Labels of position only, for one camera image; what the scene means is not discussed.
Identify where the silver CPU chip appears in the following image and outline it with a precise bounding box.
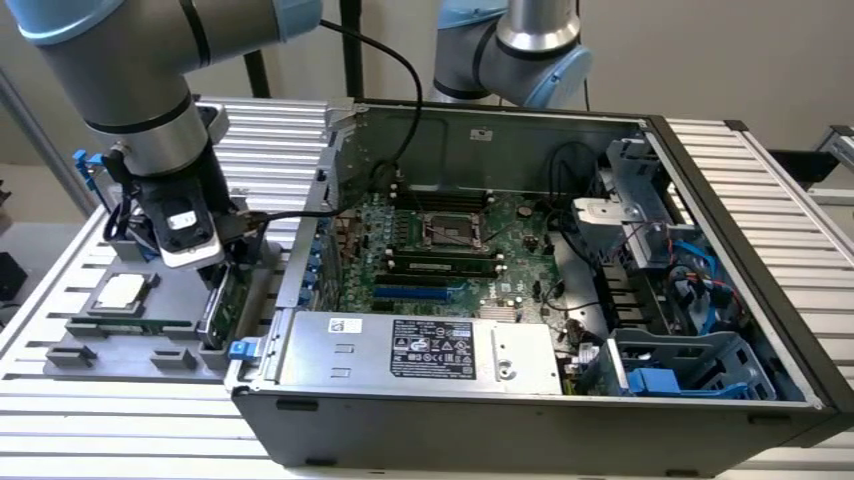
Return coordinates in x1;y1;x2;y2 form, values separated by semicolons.
88;272;160;317

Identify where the silver chipset heatsink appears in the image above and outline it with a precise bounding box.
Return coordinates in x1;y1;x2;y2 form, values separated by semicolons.
478;304;523;325

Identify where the blue expansion slot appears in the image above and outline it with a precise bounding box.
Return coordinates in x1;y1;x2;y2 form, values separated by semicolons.
371;283;470;302

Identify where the blue disk wires bundle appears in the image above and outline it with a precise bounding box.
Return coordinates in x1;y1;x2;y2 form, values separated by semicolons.
665;238;743;337

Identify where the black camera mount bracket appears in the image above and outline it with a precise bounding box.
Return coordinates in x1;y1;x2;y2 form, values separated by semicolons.
191;102;232;151

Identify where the metal drive bracket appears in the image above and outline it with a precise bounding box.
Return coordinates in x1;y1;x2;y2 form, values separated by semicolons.
571;137;703;272

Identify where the black box on desk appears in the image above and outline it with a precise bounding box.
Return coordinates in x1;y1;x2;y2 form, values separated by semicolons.
0;251;29;302

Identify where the installed RAM stick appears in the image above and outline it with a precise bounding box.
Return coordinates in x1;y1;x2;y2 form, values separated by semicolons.
384;249;506;279

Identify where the aluminium frame profile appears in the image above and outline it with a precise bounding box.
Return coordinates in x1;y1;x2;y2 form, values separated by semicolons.
807;124;854;192

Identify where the green graphics card black cooler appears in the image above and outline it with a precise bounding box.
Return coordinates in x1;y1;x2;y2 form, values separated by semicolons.
196;259;252;349

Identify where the silver power supply unit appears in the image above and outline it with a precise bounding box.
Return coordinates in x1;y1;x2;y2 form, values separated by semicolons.
266;310;563;397

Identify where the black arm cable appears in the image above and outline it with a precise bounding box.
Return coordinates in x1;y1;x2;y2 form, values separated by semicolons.
243;18;426;242

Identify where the grey parts rack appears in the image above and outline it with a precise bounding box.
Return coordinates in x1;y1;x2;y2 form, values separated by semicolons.
41;194;296;385

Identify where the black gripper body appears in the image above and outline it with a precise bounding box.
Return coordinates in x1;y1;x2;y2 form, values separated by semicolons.
196;141;270;265

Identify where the CPU socket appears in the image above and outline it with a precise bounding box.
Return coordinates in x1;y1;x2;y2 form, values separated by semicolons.
416;209;496;252

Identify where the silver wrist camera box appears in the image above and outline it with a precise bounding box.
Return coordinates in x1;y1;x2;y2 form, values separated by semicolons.
140;180;227;272

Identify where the green motherboard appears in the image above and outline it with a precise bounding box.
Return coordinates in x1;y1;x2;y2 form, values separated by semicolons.
330;187;583;351

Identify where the black stand pole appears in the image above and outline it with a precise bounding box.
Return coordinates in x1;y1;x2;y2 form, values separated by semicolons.
339;0;366;100
242;49;272;99

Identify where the black open PC case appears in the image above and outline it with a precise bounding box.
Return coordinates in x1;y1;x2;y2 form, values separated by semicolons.
223;97;854;476

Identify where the hard disk blue caddy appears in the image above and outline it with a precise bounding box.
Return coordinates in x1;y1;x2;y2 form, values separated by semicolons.
69;148;146;212

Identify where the aluminium post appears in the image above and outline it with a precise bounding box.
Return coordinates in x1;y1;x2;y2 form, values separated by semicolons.
0;64;96;217

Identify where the grey plastic disk bay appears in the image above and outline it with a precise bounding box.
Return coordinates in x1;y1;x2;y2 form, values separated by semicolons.
595;327;783;402

